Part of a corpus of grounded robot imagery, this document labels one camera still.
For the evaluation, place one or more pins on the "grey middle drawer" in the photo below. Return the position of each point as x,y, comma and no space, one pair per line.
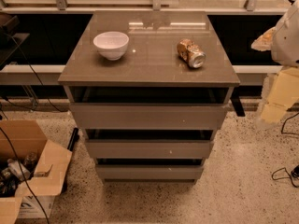
149,150

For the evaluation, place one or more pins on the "grey bottom drawer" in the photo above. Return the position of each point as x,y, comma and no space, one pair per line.
128,172

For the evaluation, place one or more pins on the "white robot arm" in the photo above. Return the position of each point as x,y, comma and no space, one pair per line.
285,47

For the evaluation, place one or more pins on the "grey drawer cabinet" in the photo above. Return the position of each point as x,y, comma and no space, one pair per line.
149,73

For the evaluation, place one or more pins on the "grey drawer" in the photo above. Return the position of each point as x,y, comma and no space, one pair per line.
149,150
148,117
128,172

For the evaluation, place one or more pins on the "plastic bottle in box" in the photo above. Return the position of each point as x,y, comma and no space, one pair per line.
18,169

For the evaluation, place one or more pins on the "grey top drawer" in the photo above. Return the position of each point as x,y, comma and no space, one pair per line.
148,117

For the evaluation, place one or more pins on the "open cardboard box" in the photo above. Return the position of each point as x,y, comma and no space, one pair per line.
47,162

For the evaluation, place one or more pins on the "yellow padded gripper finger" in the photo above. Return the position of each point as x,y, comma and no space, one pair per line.
283,94

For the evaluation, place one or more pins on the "crushed golden soda can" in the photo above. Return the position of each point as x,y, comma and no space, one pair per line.
191,53

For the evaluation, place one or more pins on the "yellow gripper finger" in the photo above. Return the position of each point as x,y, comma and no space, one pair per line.
264,41

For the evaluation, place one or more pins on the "white ceramic bowl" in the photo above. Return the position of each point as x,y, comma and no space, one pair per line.
111,45

